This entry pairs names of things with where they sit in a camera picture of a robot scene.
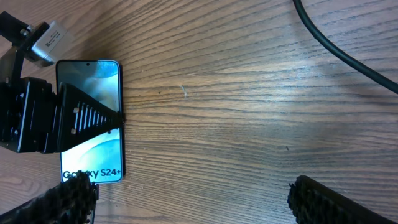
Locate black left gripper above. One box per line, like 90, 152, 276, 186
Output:
1, 77, 123, 154

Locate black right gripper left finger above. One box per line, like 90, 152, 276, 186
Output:
1, 171, 99, 224

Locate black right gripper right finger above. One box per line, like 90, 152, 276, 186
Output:
287, 175, 396, 224

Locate Samsung Galaxy smartphone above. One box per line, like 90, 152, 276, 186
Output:
56, 60, 125, 184

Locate black charger cable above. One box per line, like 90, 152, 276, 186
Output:
292, 0, 398, 95

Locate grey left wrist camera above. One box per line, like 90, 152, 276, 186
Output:
25, 21, 74, 67

